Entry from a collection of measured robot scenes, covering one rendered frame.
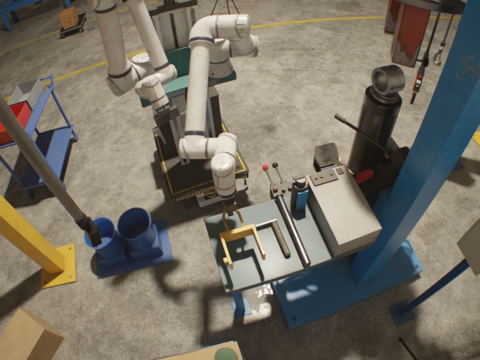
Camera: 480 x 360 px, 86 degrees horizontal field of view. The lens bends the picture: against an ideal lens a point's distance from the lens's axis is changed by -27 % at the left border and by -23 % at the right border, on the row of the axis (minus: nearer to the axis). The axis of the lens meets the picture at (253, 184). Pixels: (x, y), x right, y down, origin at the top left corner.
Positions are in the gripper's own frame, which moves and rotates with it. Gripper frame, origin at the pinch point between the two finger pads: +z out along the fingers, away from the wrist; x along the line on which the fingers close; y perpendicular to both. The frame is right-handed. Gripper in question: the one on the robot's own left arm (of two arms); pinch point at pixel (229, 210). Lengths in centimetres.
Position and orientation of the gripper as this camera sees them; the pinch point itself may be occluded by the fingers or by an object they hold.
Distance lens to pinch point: 150.9
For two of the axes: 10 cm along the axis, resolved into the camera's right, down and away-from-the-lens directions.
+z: 0.3, 6.0, 8.0
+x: 3.1, 7.5, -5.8
